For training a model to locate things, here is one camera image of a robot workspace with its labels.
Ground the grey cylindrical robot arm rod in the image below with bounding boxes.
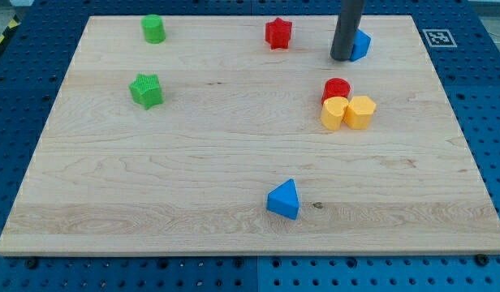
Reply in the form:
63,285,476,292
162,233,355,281
330,0,366,61

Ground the red star block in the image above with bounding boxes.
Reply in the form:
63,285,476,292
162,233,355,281
265,17,293,49

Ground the green star block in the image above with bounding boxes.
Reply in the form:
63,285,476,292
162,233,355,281
128,74,164,110

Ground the wooden board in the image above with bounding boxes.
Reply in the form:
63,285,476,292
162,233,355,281
0,15,500,256

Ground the blue triangle block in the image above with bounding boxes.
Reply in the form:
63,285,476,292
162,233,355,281
266,178,300,220

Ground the yellow heart block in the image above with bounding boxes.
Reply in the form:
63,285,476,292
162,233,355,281
321,97,349,131

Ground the red cylinder block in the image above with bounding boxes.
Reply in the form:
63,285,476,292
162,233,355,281
321,78,351,104

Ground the yellow hexagon block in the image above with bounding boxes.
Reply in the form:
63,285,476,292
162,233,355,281
343,96,377,130

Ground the green cylinder block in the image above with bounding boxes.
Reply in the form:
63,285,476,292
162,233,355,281
140,15,166,44

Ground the blue cube block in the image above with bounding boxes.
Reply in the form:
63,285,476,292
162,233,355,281
349,29,371,62

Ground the white fiducial marker tag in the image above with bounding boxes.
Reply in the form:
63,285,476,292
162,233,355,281
422,28,457,48

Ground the black bolt front left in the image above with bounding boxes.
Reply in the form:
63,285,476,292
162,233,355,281
24,257,39,270

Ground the black bolt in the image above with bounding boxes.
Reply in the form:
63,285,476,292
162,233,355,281
474,254,490,267
24,257,39,270

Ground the black bolt front right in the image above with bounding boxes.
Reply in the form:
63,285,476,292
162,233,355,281
474,254,490,267

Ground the yellow black hazard tape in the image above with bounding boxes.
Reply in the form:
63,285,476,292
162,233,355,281
0,15,21,55

